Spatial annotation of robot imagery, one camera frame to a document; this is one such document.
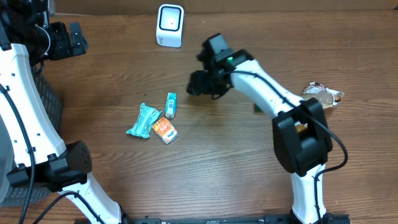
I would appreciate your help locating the white barcode scanner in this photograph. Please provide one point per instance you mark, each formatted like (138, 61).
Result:
(170, 25)

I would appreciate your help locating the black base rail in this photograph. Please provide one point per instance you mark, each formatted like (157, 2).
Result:
(328, 218)

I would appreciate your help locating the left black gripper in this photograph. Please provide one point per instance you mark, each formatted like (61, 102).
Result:
(76, 40)

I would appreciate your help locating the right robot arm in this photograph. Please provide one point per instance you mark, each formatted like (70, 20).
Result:
(300, 134)

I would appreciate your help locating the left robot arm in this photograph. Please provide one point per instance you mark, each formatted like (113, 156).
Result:
(35, 161)

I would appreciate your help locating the grey plastic mesh basket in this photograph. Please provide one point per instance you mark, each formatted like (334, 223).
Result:
(15, 197)

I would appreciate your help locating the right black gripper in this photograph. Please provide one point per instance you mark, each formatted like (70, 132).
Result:
(197, 82)

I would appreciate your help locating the brown nut snack bag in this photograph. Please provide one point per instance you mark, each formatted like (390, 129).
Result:
(328, 98)

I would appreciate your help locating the small teal white carton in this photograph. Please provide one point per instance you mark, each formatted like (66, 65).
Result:
(171, 105)

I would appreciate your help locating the green lid jar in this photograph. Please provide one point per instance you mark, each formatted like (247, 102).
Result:
(257, 109)

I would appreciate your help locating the teal snack bar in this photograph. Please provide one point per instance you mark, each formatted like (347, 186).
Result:
(145, 120)

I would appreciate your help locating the orange snack packet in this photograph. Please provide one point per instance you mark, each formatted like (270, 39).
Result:
(165, 130)

